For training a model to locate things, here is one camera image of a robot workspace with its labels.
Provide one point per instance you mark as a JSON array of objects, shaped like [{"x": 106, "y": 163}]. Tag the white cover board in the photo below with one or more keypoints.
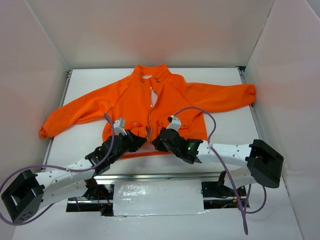
[{"x": 158, "y": 198}]

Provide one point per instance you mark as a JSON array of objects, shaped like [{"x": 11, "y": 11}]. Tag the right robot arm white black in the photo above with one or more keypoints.
[{"x": 257, "y": 162}]

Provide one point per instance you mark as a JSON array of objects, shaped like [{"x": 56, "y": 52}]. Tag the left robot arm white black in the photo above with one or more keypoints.
[{"x": 30, "y": 192}]

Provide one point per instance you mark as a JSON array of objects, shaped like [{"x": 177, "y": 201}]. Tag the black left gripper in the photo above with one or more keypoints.
[{"x": 130, "y": 140}]

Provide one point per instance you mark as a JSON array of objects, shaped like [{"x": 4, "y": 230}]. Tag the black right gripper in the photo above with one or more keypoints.
[{"x": 165, "y": 139}]

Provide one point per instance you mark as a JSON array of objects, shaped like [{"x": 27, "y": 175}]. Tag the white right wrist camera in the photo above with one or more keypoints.
[{"x": 174, "y": 123}]

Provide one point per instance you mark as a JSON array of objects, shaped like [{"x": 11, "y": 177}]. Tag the orange zip jacket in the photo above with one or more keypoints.
[{"x": 146, "y": 98}]

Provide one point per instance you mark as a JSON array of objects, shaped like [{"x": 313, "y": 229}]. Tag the aluminium table rail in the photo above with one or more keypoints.
[{"x": 155, "y": 176}]

